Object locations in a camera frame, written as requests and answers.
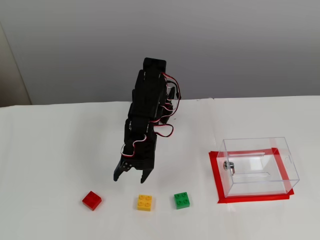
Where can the transparent plastic box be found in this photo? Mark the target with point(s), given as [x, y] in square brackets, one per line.
[257, 172]

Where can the red lego brick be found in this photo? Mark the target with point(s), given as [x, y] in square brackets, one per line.
[92, 200]

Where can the red tape frame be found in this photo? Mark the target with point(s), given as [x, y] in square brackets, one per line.
[215, 175]

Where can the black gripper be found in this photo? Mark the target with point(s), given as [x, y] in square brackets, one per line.
[139, 165]

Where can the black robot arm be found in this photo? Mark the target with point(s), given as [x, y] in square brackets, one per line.
[147, 100]

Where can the yellow lego brick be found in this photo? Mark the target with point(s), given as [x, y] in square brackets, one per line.
[145, 203]

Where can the green lego brick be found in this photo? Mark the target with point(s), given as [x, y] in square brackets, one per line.
[182, 200]

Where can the silver cam lock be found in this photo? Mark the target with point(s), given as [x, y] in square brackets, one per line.
[228, 166]

